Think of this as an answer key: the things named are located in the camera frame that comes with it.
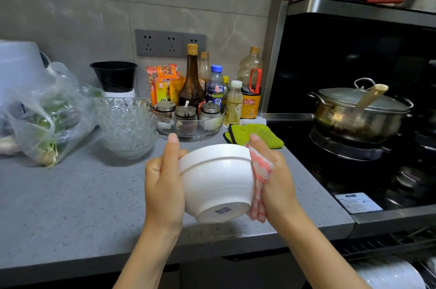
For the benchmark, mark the black integrated stove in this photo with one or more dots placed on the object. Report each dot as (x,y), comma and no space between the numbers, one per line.
(323,47)

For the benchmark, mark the person's left hand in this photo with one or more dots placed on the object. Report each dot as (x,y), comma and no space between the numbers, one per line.
(163,193)

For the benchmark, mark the slim yellow capped bottle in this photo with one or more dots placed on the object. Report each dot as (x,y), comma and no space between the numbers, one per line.
(226,89)

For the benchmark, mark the black plastic bowl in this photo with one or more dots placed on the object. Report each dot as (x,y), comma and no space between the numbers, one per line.
(114,76)

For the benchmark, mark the white label sticker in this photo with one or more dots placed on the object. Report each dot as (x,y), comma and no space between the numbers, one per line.
(357,202)

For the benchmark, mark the person's left forearm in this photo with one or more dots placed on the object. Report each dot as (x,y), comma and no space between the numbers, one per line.
(150,258)

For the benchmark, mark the grey wall socket panel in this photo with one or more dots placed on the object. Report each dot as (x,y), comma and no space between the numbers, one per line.
(170,43)

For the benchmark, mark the dark sauce bottle yellow cap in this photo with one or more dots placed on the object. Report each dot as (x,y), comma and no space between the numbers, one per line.
(191,84)

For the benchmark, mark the clear glass spice tray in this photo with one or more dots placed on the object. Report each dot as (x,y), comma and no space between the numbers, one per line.
(189,130)

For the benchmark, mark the black stove burner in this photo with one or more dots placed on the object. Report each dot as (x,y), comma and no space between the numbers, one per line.
(344,149)
(414,180)

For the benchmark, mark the white appliance base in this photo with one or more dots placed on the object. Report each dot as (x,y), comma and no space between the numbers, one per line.
(119,93)

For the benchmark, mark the clear plastic bag of vegetables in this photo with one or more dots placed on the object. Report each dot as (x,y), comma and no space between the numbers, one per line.
(51,118)

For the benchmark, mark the steel pot lid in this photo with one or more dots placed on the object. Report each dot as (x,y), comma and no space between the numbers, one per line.
(340,96)

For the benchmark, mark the person's right thumb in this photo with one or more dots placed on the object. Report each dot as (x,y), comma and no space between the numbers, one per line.
(259,149)

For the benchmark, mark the small white capped oil bottle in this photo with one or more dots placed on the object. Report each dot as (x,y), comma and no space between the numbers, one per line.
(234,105)

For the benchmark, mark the orange seasoning packet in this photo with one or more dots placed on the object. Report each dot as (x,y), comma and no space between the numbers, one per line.
(160,84)

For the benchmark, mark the stack of white plates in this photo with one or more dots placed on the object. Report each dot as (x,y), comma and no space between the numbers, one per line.
(388,273)

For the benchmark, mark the glass spice jar metal lid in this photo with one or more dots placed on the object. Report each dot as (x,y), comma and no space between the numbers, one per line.
(185,118)
(209,113)
(164,108)

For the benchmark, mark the clear cut glass bowl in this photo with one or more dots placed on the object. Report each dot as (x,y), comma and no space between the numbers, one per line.
(124,117)
(133,149)

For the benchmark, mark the person's right hand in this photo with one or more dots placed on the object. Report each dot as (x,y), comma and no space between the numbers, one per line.
(277,190)

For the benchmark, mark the blue capped plastic bottle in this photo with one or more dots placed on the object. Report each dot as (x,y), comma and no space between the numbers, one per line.
(214,88)

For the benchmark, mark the pale bottle tan cap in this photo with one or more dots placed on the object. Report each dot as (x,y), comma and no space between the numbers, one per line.
(203,69)

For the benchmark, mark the person's right forearm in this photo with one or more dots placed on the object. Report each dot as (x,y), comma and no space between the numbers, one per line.
(313,254)

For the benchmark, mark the stainless steel pot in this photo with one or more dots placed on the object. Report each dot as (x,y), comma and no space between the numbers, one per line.
(354,125)

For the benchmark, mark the white ceramic bowl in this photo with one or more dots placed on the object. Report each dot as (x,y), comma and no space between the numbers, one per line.
(216,180)

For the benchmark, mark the red white patterned cloth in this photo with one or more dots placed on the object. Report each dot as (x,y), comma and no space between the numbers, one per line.
(261,169)

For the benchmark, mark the white garlic bulb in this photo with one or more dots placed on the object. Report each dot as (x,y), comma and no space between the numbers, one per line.
(8,146)

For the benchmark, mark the person's left thumb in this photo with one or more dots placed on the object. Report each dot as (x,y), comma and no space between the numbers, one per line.
(170,152)

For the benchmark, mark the yellow seasoning packet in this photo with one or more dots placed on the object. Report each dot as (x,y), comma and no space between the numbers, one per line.
(176,89)

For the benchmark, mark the green cloth with black trim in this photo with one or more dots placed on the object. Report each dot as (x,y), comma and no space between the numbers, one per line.
(253,134)

